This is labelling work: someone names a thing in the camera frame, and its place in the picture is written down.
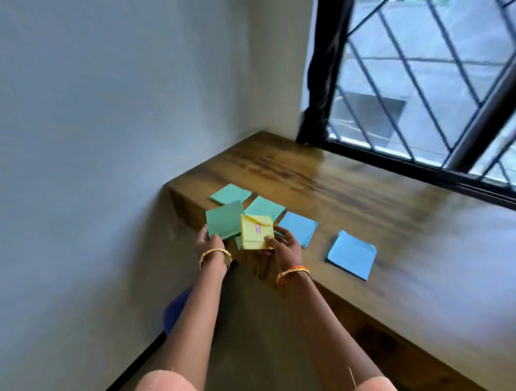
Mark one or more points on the person's right hand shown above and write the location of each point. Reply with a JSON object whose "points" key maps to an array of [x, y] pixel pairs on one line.
{"points": [[286, 251]]}

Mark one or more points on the person's left hand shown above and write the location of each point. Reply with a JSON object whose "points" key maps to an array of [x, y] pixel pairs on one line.
{"points": [[209, 245]]}

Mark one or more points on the person's right fingers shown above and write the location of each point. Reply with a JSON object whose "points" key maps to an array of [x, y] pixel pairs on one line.
{"points": [[278, 235]]}

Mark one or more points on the person's left fingers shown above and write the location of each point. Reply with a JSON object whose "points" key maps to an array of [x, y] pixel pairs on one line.
{"points": [[202, 233]]}

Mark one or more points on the yellow paper envelope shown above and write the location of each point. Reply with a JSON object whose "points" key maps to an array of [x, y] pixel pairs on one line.
{"points": [[257, 237]]}

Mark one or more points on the green paper envelope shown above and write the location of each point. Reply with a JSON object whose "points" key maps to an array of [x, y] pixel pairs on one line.
{"points": [[264, 208], [230, 194], [223, 220]]}

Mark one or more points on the person's right forearm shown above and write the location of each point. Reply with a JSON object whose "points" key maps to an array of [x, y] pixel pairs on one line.
{"points": [[322, 326]]}

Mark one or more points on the person's left forearm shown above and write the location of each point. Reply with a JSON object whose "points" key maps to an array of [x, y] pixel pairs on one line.
{"points": [[197, 318]]}

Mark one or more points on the blue paper envelope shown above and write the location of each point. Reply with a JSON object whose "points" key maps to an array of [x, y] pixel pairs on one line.
{"points": [[298, 228], [351, 255]]}

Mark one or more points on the gold and orange bangle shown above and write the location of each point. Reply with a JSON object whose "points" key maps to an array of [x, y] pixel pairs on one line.
{"points": [[292, 273]]}

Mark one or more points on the wooden desk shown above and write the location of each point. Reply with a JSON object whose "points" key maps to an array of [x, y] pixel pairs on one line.
{"points": [[363, 241]]}

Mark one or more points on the pink sleeve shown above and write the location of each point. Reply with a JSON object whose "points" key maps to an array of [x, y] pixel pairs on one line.
{"points": [[161, 382], [375, 384]]}

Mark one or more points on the black window grille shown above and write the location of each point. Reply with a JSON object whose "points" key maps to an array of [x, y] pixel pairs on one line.
{"points": [[415, 80]]}

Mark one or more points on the black window frame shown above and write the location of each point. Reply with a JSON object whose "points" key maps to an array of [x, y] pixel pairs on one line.
{"points": [[407, 161]]}

